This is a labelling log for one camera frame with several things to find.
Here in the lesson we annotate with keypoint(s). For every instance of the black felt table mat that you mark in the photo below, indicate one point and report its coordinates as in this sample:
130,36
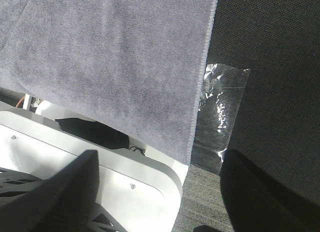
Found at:
278,125

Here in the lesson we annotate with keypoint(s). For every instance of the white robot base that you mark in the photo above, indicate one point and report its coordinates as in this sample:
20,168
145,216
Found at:
141,192

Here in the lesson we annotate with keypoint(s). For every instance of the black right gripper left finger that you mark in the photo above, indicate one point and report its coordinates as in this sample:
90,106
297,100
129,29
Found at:
60,203

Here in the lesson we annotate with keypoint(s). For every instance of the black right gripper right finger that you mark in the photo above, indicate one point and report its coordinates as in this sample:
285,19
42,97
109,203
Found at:
256,202

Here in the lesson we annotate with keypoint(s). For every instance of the grey-purple towel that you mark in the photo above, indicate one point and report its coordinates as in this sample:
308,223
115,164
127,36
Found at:
134,65

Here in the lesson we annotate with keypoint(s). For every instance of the right clear tape strip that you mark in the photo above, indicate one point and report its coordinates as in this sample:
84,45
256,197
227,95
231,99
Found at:
221,94

